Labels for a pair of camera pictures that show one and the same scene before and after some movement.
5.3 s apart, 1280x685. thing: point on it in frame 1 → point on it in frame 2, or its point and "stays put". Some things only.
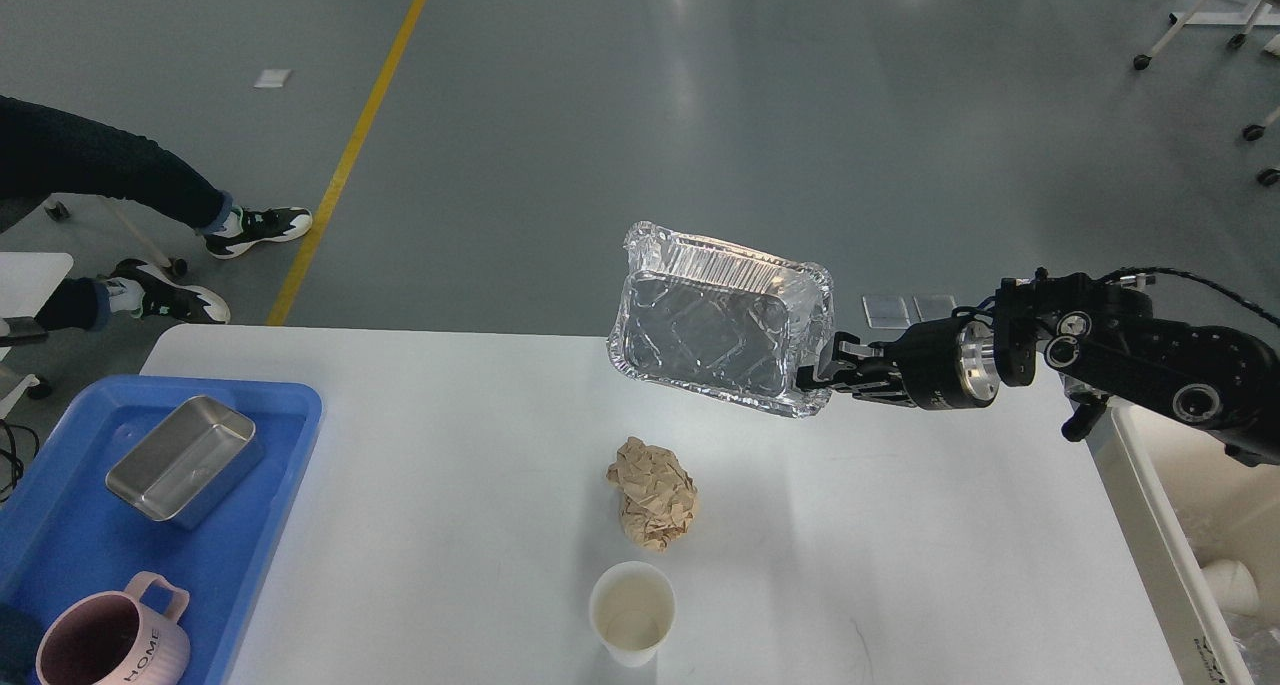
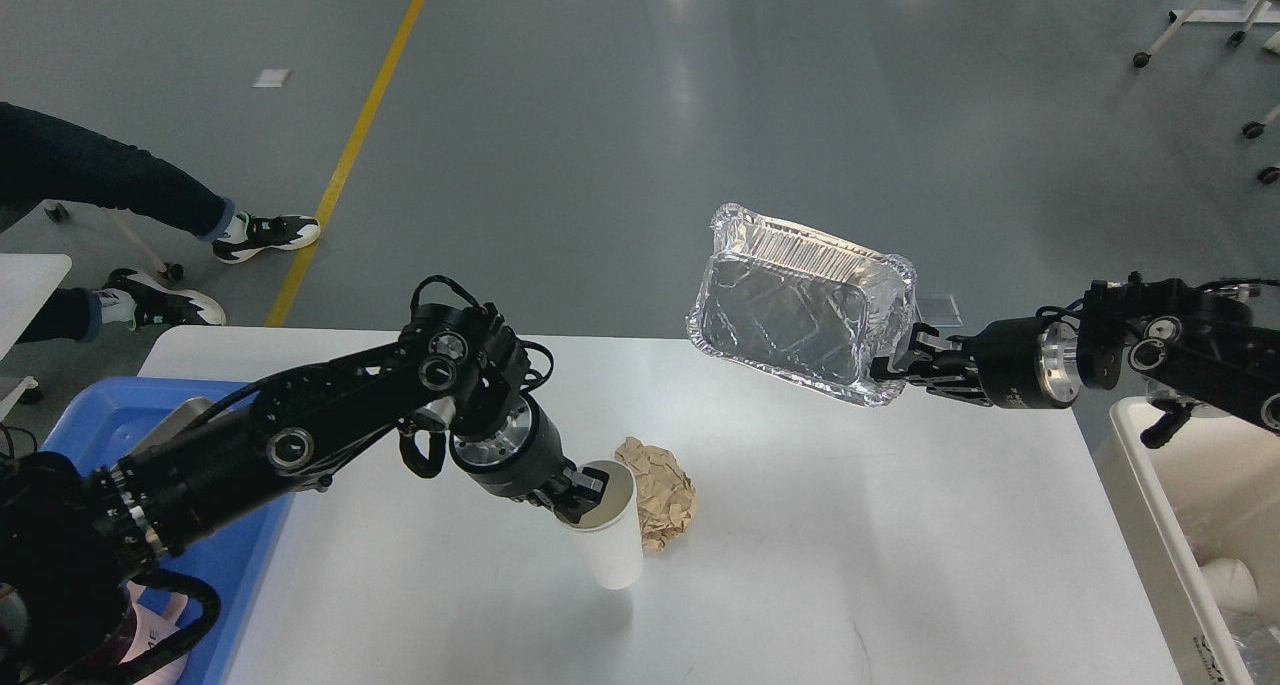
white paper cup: (632, 607) → (612, 529)
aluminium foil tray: (719, 322) → (800, 308)
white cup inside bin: (1232, 586) stays put
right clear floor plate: (914, 308) stays put
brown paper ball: (658, 493) stays put
